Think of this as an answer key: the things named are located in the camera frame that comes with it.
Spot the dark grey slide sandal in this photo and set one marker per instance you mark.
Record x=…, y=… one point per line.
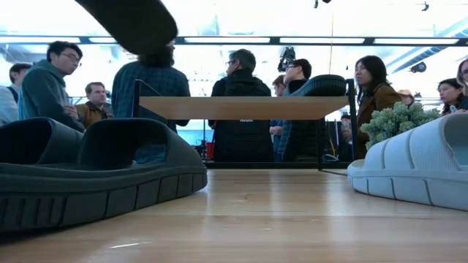
x=318, y=85
x=135, y=25
x=109, y=190
x=66, y=146

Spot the light grey slide sandal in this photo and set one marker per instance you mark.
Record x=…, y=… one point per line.
x=420, y=164

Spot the person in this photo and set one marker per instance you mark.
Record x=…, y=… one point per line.
x=9, y=98
x=300, y=73
x=450, y=95
x=279, y=85
x=406, y=96
x=95, y=106
x=376, y=98
x=153, y=87
x=463, y=84
x=44, y=95
x=241, y=84

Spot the green succulent plant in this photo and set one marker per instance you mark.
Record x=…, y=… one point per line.
x=395, y=122

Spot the wooden shelf with black frame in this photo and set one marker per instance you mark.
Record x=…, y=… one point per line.
x=241, y=107

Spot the video camera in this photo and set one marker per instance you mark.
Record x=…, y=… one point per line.
x=287, y=58

